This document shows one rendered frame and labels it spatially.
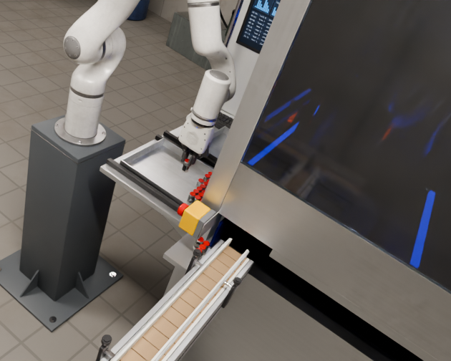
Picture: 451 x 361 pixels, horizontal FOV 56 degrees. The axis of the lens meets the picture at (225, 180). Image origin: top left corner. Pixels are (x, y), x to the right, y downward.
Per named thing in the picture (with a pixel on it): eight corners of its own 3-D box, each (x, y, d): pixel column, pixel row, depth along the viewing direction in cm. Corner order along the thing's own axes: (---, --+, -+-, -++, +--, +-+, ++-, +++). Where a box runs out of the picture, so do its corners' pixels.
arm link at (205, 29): (209, 1, 132) (217, 98, 145) (181, 4, 120) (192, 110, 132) (235, -2, 128) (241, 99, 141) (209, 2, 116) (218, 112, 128)
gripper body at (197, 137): (184, 112, 135) (175, 141, 141) (210, 129, 132) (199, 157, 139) (197, 107, 141) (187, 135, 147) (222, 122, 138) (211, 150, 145)
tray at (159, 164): (230, 189, 165) (233, 182, 163) (195, 219, 145) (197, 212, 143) (162, 144, 174) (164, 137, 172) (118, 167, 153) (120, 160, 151)
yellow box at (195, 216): (209, 228, 132) (216, 211, 128) (197, 240, 126) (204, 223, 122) (190, 215, 134) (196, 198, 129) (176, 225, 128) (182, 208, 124)
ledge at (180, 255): (220, 261, 137) (222, 257, 135) (199, 284, 126) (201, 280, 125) (185, 236, 140) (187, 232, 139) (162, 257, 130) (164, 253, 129)
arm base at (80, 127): (43, 126, 160) (47, 82, 150) (81, 114, 175) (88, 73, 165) (79, 152, 155) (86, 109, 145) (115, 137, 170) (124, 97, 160)
